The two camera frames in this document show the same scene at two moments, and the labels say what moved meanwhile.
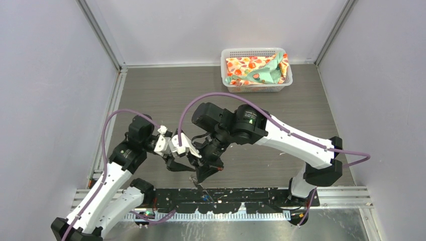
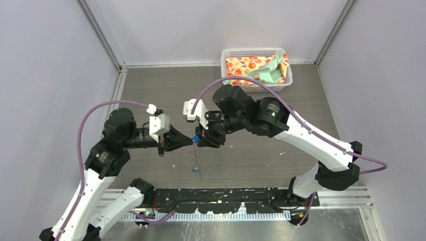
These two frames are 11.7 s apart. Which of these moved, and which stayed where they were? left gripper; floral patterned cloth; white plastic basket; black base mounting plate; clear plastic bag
Moved: left gripper; clear plastic bag
Stayed: floral patterned cloth; white plastic basket; black base mounting plate
